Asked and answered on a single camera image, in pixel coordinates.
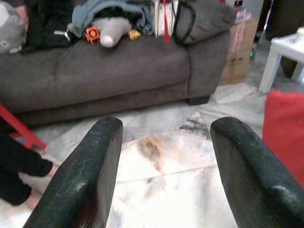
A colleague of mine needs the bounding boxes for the dark door leaf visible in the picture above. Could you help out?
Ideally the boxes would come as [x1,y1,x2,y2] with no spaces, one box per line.
[257,0,304,39]

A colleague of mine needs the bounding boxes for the pale grey plush toy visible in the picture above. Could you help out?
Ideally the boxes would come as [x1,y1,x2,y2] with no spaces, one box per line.
[91,18,134,49]

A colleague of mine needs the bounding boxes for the white bag black straps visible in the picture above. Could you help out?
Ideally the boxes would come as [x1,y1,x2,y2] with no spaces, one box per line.
[152,0,197,45]

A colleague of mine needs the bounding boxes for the orange black cube gadget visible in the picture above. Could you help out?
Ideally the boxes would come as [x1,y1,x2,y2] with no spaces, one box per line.
[84,26,101,45]

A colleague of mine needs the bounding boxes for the cardboard box printed tape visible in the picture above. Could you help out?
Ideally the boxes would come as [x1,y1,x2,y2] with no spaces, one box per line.
[229,18,260,57]

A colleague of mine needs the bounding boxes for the dark grey fabric sofa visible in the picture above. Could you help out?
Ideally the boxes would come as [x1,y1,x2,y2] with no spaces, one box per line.
[0,0,236,127]

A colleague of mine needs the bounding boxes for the small yellow packet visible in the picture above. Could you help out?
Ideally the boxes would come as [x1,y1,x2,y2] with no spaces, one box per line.
[128,29,142,40]

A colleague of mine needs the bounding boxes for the person's bare foot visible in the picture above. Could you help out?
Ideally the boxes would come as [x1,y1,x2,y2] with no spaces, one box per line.
[20,187,47,211]

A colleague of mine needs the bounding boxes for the silver metal clip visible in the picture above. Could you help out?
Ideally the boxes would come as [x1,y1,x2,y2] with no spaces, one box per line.
[54,29,72,41]

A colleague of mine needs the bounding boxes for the grey blue jacket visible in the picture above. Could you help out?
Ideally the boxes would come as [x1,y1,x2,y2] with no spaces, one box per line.
[67,0,153,40]

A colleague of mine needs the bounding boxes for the red square pillow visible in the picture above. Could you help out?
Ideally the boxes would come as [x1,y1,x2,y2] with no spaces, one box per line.
[262,89,304,189]

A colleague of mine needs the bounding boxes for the white side table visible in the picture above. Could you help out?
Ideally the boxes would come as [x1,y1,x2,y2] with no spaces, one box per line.
[258,33,304,95]

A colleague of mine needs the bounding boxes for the red metal frame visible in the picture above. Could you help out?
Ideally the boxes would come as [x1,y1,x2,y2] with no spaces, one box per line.
[0,103,47,152]

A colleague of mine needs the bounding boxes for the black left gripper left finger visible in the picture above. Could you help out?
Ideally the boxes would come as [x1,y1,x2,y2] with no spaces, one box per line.
[23,115,124,228]

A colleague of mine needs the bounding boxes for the grey white plush cushion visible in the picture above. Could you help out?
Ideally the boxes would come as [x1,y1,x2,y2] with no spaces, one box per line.
[0,2,27,54]

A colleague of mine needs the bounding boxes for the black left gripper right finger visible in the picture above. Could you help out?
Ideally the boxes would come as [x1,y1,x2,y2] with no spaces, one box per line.
[210,116,304,228]

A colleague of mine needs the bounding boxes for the red strap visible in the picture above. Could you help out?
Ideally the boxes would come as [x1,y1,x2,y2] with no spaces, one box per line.
[160,0,172,44]

